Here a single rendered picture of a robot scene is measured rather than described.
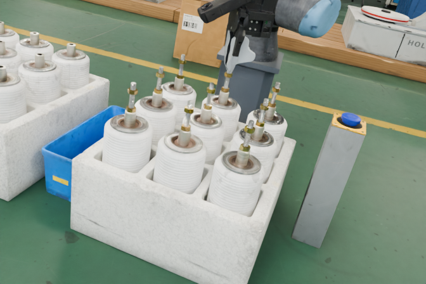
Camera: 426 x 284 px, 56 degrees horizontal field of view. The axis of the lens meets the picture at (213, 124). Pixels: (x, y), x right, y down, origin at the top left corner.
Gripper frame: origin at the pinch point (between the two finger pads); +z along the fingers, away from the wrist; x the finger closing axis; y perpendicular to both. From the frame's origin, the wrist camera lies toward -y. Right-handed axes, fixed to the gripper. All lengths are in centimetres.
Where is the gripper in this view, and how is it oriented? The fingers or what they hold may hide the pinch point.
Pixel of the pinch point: (227, 66)
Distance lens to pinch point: 94.2
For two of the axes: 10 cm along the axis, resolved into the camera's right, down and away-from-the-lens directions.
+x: -2.2, -4.8, 8.5
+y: 9.6, 0.5, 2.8
